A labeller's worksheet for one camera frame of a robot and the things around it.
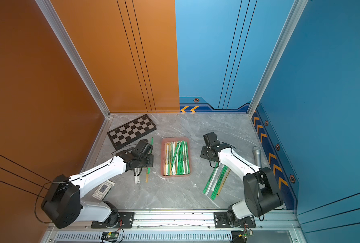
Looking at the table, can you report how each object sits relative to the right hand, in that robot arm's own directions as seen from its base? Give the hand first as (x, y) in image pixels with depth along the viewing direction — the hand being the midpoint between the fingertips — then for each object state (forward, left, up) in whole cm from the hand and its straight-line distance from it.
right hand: (204, 153), depth 90 cm
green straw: (-11, +32, -1) cm, 34 cm away
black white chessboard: (+19, +51, -2) cm, 54 cm away
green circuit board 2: (-39, -17, -7) cm, 43 cm away
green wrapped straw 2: (-15, -7, -6) cm, 18 cm away
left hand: (-4, +31, +1) cm, 31 cm away
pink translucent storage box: (0, +18, -4) cm, 19 cm away
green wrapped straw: (-13, -3, -7) cm, 15 cm away
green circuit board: (-40, +48, -9) cm, 63 cm away
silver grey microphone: (+3, -33, -3) cm, 33 cm away
